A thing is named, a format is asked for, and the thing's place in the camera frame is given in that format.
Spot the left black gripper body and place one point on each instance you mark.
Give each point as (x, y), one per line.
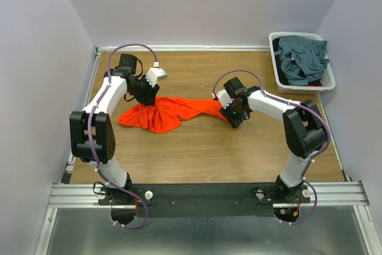
(142, 91)

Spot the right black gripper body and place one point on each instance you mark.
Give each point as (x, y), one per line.
(233, 115)

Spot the orange t shirt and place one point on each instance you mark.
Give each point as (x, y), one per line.
(168, 112)

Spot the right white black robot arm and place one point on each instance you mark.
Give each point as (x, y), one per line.
(306, 132)

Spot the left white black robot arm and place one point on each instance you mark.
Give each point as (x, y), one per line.
(92, 137)

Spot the grey blue t shirt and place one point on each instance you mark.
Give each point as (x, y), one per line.
(300, 61)

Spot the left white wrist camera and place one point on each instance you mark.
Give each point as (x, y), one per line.
(154, 75)

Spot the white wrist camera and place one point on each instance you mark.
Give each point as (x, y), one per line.
(154, 75)
(224, 98)

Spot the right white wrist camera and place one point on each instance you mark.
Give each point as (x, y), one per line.
(224, 98)

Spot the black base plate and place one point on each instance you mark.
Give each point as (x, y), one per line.
(202, 200)

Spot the aluminium frame rail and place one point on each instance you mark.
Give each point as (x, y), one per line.
(335, 221)

